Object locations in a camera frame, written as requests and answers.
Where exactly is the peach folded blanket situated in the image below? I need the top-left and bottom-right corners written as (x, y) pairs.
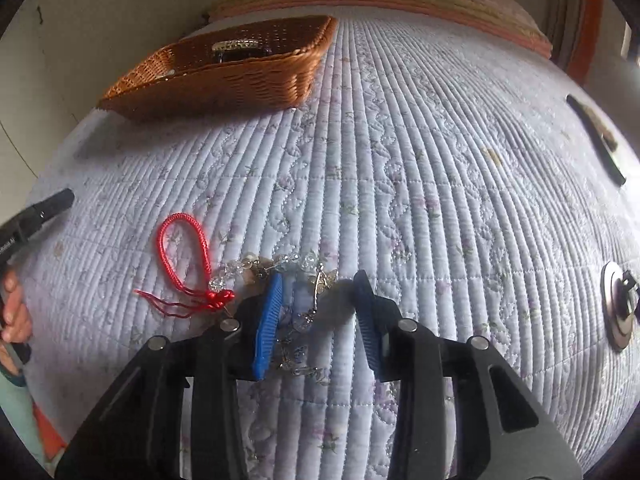
top-left (209, 0), bottom-right (552, 57)

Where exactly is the white wardrobe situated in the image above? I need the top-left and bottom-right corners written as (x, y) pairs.
top-left (0, 0), bottom-right (242, 188)

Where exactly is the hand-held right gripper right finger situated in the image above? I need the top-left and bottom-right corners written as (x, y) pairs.
top-left (352, 270), bottom-right (583, 480)

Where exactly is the brown wicker basket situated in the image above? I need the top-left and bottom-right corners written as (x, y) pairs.
top-left (97, 15), bottom-right (339, 122)

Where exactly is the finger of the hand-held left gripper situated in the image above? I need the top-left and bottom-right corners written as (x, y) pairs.
top-left (14, 188), bottom-right (76, 233)

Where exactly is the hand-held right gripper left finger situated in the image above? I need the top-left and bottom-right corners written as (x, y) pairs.
top-left (55, 272), bottom-right (286, 480)

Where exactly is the clear crystal bead bracelet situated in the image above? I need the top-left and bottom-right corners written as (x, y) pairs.
top-left (210, 252), bottom-right (342, 379)

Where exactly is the black wristwatch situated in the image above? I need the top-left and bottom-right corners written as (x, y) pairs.
top-left (214, 46), bottom-right (274, 64)

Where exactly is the round metal phone stand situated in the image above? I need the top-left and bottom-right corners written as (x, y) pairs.
top-left (600, 260), bottom-right (640, 352)

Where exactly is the grey and orange curtain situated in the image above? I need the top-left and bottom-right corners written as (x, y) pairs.
top-left (544, 0), bottom-right (607, 86)

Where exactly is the rhinestone bracelet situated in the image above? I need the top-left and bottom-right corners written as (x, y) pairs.
top-left (211, 38), bottom-right (260, 53)

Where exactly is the person's left hand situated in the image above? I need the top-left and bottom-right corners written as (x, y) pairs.
top-left (0, 265), bottom-right (34, 347)

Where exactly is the red cord bracelet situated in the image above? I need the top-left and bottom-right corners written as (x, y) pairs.
top-left (134, 212), bottom-right (239, 319)

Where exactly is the black handled brush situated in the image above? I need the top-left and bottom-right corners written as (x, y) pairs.
top-left (566, 94), bottom-right (628, 187)

